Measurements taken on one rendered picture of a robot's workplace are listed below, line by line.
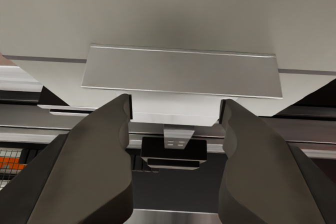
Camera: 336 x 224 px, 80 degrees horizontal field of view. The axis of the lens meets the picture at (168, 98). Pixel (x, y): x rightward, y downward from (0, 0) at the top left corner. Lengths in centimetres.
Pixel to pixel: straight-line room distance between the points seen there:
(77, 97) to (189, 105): 9
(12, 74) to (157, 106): 15
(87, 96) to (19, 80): 11
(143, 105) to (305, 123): 42
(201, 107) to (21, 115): 44
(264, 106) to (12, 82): 25
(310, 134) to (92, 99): 46
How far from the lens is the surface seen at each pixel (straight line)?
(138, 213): 19
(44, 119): 51
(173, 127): 23
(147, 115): 19
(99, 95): 16
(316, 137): 53
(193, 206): 70
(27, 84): 26
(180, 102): 15
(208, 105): 16
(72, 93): 17
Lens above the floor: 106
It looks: 22 degrees down
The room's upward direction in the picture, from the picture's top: 177 degrees counter-clockwise
